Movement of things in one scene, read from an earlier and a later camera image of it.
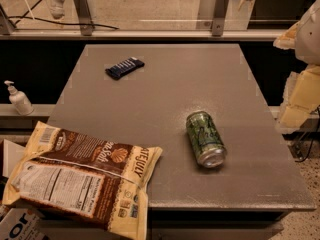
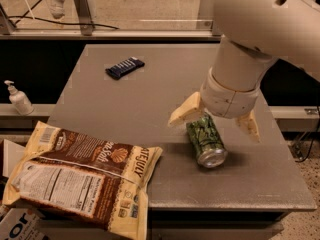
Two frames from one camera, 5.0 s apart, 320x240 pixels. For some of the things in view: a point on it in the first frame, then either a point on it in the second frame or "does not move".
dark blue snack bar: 121,68 does not move
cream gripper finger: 287,39 to 189,107
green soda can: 210,148 does not move
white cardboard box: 22,224 does not move
